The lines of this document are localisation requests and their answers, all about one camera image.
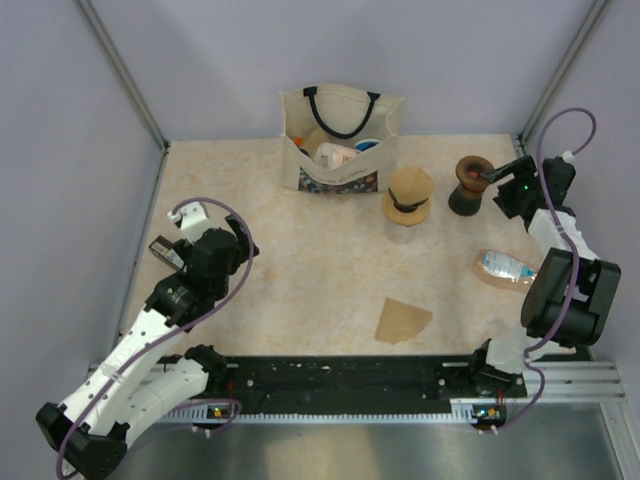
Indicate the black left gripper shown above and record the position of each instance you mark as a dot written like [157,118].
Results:
[243,246]

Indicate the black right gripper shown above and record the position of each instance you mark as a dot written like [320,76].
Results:
[504,201]

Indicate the wooden dripper stand disc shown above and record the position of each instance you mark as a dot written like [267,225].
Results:
[404,215]

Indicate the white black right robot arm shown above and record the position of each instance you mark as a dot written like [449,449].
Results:
[567,298]

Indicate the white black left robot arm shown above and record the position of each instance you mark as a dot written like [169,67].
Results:
[93,428]

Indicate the brown paper coffee filter stack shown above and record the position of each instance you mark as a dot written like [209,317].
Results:
[400,322]

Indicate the dark flask with red cap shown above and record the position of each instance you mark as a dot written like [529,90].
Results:
[465,202]

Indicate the dark rectangular box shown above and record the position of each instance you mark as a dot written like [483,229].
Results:
[163,250]

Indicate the clear pink lotion bottle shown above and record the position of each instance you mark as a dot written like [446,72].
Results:
[503,271]

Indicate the clear glass server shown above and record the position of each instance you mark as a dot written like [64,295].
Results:
[400,234]

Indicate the beige canvas tote bag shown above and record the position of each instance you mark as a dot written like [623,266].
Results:
[339,139]

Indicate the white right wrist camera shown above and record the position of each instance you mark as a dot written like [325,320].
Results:
[568,157]

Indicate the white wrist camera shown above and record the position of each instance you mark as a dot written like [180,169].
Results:
[192,220]
[568,157]

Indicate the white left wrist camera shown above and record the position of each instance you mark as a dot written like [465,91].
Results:
[192,220]

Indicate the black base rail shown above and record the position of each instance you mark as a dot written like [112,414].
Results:
[357,385]

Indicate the grey slotted cable duct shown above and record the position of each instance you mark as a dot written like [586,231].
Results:
[457,411]

